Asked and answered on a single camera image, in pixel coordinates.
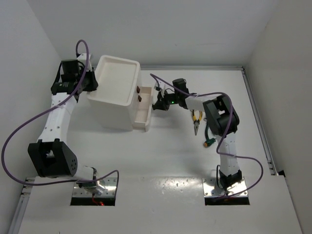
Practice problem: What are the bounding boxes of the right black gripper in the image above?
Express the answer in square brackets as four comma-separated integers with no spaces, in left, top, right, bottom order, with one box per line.
[154,89,180,111]

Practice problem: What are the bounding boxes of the white drawer cabinet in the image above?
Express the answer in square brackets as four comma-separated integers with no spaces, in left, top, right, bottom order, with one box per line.
[87,55,142,131]

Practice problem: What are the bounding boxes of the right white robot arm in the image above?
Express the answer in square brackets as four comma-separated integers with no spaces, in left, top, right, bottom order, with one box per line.
[151,74,242,190]

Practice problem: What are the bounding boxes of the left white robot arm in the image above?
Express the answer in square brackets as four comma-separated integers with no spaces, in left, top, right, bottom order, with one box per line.
[28,55,99,190]

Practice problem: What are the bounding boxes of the green orange screwdriver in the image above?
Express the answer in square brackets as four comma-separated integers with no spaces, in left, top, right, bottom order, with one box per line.
[203,138,216,148]

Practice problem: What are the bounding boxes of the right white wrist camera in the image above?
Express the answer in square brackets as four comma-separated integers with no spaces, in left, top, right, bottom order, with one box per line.
[154,82,166,92]

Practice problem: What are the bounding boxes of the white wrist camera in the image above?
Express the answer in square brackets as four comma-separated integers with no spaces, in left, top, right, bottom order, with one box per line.
[154,82,166,92]
[77,53,92,71]

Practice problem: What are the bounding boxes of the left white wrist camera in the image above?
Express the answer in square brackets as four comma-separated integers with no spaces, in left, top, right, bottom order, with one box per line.
[77,53,92,71]

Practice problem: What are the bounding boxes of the yellow handled pliers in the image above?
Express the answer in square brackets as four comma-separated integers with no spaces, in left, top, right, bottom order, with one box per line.
[191,110,203,135]

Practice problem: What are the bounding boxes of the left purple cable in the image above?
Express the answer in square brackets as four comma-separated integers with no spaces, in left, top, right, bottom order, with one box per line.
[1,39,119,186]

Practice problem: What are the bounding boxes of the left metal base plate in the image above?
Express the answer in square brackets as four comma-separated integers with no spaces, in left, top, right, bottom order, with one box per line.
[72,177,117,198]

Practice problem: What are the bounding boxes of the metal base plate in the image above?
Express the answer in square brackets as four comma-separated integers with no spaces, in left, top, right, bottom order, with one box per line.
[202,177,249,198]
[72,177,117,198]

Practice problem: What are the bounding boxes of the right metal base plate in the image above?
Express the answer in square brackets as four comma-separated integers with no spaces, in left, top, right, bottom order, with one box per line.
[202,177,249,198]

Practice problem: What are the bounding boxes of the aluminium rail left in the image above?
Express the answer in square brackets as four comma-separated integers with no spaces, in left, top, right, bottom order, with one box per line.
[8,185,33,234]

